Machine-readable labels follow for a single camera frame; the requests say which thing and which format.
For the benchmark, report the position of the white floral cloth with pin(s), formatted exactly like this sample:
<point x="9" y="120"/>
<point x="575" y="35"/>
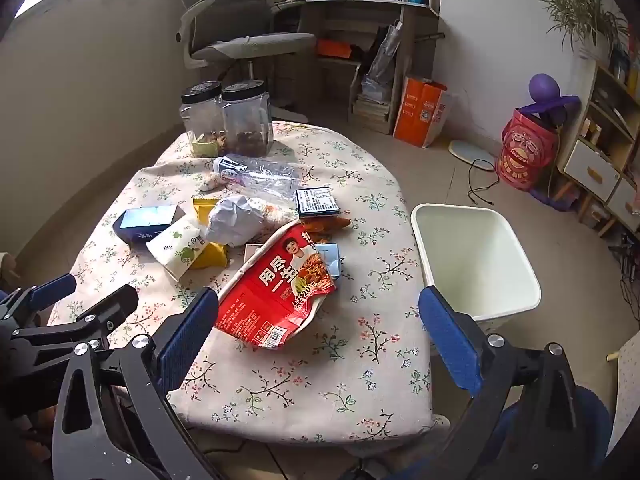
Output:
<point x="627" y="390"/>

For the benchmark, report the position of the white round disc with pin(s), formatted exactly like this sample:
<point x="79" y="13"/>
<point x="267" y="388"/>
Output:
<point x="470" y="155"/>

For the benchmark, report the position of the white plastic bag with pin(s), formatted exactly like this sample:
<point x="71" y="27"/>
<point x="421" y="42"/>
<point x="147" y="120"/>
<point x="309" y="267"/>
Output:
<point x="235" y="220"/>

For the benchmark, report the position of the clear jar with yellow label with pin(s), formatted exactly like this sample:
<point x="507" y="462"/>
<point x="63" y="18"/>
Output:
<point x="200" y="120"/>

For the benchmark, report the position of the yellow packet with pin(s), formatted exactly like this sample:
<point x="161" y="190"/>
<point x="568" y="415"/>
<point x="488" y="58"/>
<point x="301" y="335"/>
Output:
<point x="212" y="257"/>

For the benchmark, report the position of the crushed clear plastic bottle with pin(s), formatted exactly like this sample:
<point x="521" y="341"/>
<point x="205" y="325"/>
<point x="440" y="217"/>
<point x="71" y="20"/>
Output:
<point x="235" y="170"/>

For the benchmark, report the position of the stack of books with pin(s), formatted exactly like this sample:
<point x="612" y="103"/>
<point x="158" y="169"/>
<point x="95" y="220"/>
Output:
<point x="372" y="107"/>

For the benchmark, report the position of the grey office chair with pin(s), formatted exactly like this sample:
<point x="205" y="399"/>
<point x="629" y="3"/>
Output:
<point x="250" y="47"/>

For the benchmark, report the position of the white green-printed tissue pack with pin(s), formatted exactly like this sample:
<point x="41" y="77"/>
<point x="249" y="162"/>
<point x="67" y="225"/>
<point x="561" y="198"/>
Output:
<point x="180" y="245"/>

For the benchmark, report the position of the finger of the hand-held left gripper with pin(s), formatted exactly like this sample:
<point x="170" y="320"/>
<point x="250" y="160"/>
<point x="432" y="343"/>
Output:
<point x="107" y="305"/>
<point x="50" y="287"/>

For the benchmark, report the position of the white plastic bin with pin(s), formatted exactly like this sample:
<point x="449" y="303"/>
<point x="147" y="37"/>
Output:
<point x="475" y="260"/>

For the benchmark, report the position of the red printed bag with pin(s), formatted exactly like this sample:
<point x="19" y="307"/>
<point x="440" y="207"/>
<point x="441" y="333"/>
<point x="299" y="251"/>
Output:
<point x="525" y="152"/>

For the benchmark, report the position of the wooden desk with shelves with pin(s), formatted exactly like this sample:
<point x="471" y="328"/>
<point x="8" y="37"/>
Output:
<point x="350" y="7"/>

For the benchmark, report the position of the wooden shelf cabinet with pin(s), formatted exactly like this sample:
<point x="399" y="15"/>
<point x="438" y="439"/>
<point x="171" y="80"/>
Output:
<point x="595" y="165"/>

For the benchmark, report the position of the silver plastic bag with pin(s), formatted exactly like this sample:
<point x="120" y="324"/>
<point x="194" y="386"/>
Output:
<point x="385" y="55"/>

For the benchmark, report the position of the blue carton box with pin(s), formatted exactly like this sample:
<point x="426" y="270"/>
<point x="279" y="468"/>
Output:
<point x="145" y="220"/>

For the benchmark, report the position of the small black box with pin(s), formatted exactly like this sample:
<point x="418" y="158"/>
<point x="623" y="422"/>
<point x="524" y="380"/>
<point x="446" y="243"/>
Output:
<point x="317" y="202"/>

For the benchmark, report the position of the clear jar with black lid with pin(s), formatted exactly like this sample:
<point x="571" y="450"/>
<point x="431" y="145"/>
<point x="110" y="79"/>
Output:
<point x="247" y="120"/>

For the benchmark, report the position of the green potted plant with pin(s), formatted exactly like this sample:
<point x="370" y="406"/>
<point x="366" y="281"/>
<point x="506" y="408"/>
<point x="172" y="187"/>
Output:
<point x="575" y="5"/>

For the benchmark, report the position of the orange flat box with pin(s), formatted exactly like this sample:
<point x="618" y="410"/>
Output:
<point x="334" y="49"/>

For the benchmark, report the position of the purple toy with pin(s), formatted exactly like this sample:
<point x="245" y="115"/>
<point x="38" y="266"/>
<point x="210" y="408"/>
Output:
<point x="545" y="90"/>

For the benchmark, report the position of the orange snack wrapper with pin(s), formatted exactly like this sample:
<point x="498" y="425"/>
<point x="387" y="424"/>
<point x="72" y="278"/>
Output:
<point x="330" y="225"/>

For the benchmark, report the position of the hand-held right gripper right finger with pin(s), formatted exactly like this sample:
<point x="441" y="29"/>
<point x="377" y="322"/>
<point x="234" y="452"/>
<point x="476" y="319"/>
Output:
<point x="447" y="340"/>

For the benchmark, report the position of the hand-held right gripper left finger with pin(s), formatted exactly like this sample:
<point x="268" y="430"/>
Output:
<point x="187" y="340"/>

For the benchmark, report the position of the small beige snack piece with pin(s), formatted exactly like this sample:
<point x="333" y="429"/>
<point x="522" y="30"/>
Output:
<point x="207" y="183"/>

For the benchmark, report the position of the orange cardboard carton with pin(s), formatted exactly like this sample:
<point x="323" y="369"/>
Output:
<point x="420" y="110"/>

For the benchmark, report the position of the light blue flat box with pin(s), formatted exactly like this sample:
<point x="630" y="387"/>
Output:
<point x="332" y="260"/>

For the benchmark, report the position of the red snack bag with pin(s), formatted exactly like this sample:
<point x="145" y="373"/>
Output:
<point x="260" y="300"/>

